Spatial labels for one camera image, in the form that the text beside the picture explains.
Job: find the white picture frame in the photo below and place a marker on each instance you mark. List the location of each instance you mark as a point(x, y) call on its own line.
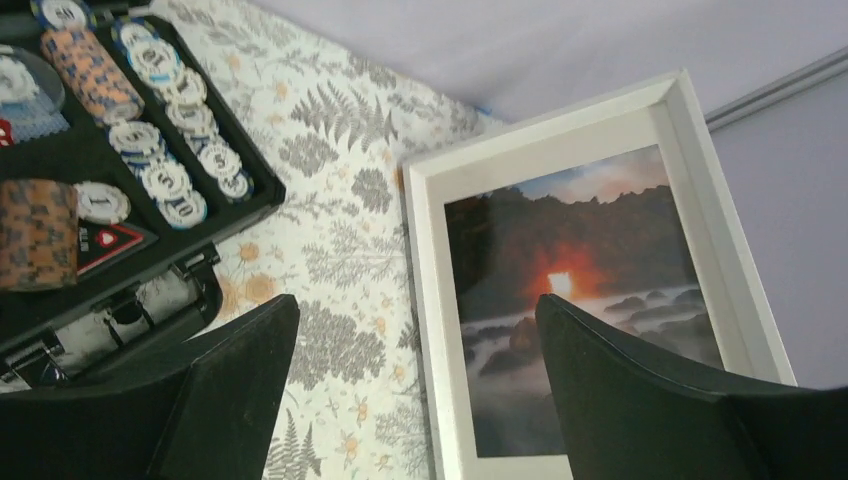
point(424, 265)

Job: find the orange poker chip stack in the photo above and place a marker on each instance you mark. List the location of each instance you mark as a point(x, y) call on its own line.
point(39, 235)

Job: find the borderless landscape photo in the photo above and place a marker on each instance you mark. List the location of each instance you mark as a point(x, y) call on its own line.
point(605, 236)

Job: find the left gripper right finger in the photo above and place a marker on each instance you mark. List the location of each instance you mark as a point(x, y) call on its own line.
point(629, 409)

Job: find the white ten poker chip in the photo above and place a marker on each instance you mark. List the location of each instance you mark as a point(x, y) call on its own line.
point(185, 212)

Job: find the white-bordered sunset photo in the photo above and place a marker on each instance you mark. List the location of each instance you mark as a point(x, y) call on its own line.
point(450, 185)

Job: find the floral tablecloth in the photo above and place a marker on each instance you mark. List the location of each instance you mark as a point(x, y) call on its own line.
point(335, 128)

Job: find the black poker chip case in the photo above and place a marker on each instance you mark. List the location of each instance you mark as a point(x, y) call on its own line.
point(187, 139)

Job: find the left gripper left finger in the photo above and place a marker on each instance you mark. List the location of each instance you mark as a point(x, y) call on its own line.
point(205, 408)

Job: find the red all-in chip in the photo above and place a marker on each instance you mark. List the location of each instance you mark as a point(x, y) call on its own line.
point(100, 246)

